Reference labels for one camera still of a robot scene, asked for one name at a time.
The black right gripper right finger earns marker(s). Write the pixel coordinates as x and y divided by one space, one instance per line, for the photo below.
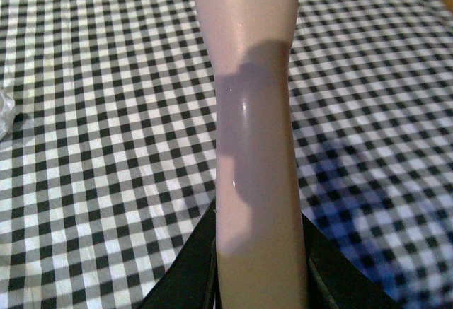
334 282

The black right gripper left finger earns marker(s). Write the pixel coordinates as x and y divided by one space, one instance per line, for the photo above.
191 281

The beige hand brush black bristles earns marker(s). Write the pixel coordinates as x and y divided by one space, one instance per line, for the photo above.
259 238

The crumpled clear plastic trash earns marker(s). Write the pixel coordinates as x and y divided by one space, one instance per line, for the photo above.
8 114

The black white checkered tablecloth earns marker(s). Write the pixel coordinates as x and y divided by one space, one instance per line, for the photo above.
110 162

